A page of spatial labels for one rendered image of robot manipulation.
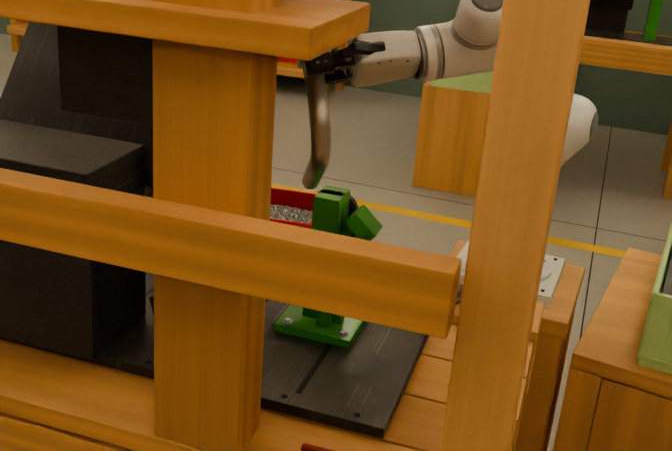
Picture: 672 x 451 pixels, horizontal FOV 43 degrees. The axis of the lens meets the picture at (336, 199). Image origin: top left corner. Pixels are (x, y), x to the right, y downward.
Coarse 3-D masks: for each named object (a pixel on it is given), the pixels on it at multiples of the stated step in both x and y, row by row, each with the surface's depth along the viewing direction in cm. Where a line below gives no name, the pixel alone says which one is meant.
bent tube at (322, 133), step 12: (300, 60) 128; (312, 84) 125; (324, 84) 126; (312, 96) 125; (324, 96) 125; (312, 108) 125; (324, 108) 125; (312, 120) 125; (324, 120) 125; (312, 132) 126; (324, 132) 125; (312, 144) 127; (324, 144) 126; (312, 156) 129; (324, 156) 128; (312, 168) 132; (324, 168) 131; (312, 180) 139
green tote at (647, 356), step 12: (660, 264) 185; (660, 276) 179; (660, 288) 197; (660, 300) 171; (648, 312) 178; (660, 312) 172; (648, 324) 174; (660, 324) 173; (648, 336) 175; (660, 336) 174; (648, 348) 175; (660, 348) 174; (648, 360) 176; (660, 360) 175
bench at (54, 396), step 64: (0, 384) 139; (64, 384) 141; (128, 384) 142; (448, 384) 149; (0, 448) 141; (64, 448) 137; (128, 448) 132; (192, 448) 128; (256, 448) 129; (384, 448) 131; (512, 448) 180
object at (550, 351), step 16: (544, 336) 183; (544, 352) 184; (560, 352) 183; (544, 368) 185; (560, 368) 210; (544, 384) 187; (528, 400) 189; (544, 400) 188; (528, 416) 191; (544, 416) 189; (528, 432) 192; (544, 432) 190; (528, 448) 193; (544, 448) 219
